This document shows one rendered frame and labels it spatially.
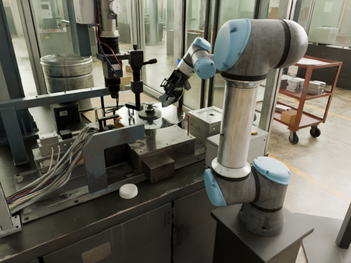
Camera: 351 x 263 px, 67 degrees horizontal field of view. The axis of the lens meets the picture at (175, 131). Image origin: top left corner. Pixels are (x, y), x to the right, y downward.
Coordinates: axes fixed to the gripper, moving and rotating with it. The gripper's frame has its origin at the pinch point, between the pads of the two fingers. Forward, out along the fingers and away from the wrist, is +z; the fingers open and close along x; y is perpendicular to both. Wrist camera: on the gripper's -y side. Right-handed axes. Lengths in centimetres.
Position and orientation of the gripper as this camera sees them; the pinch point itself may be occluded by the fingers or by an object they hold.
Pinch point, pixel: (164, 105)
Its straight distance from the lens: 127.0
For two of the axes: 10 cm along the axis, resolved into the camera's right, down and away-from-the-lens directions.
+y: -5.9, 1.4, -7.9
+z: -5.2, 6.9, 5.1
